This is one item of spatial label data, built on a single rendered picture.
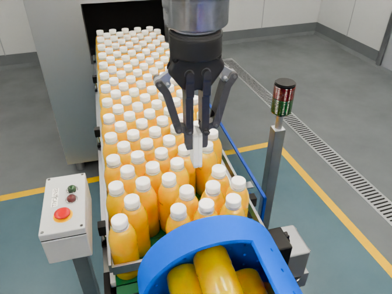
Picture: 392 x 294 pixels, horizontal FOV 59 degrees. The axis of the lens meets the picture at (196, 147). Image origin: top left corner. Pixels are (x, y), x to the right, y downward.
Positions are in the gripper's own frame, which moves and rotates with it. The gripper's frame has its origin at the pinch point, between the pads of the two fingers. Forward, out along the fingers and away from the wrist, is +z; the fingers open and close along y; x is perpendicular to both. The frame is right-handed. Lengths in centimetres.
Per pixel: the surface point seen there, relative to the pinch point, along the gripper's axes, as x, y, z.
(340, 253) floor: -58, -102, 135
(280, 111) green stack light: -36, -35, 18
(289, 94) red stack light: -35, -37, 12
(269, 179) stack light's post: -36, -36, 45
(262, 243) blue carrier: 11.5, -9.1, 14.4
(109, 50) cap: -126, 12, 26
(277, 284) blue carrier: 19.8, -7.8, 13.6
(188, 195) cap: -16.1, -2.2, 26.6
